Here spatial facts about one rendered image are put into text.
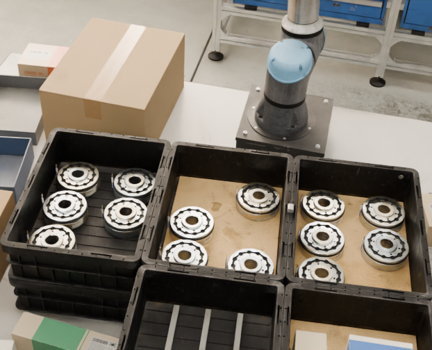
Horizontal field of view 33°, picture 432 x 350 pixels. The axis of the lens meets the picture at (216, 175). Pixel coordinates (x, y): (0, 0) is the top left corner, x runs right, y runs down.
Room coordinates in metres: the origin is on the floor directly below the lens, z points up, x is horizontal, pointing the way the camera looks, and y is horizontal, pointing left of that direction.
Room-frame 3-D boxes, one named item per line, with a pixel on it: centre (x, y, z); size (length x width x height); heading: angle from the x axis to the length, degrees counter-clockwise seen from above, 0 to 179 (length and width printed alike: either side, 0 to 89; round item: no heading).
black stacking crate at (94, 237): (1.19, 0.28, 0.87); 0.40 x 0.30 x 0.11; 175
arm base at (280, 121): (1.65, -0.18, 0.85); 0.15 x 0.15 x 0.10
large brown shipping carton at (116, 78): (1.75, 0.31, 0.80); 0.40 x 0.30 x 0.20; 169
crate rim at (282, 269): (1.16, -0.02, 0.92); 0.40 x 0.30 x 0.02; 175
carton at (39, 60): (1.94, 0.56, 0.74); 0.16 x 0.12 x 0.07; 86
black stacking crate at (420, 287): (1.14, -0.32, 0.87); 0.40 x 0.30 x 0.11; 175
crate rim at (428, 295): (1.14, -0.32, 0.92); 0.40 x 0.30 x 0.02; 175
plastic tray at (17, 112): (1.72, 0.62, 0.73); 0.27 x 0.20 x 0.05; 179
